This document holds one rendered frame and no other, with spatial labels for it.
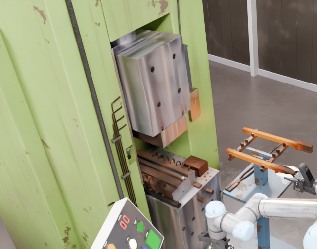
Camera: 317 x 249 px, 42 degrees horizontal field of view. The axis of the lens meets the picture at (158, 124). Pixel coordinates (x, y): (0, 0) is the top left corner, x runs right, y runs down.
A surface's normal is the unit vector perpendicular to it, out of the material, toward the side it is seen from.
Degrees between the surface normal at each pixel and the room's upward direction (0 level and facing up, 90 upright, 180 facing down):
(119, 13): 90
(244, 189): 0
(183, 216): 90
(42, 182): 90
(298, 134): 0
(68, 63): 90
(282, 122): 0
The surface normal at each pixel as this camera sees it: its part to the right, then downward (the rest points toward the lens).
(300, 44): -0.77, 0.43
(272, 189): -0.16, -0.84
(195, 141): 0.74, 0.25
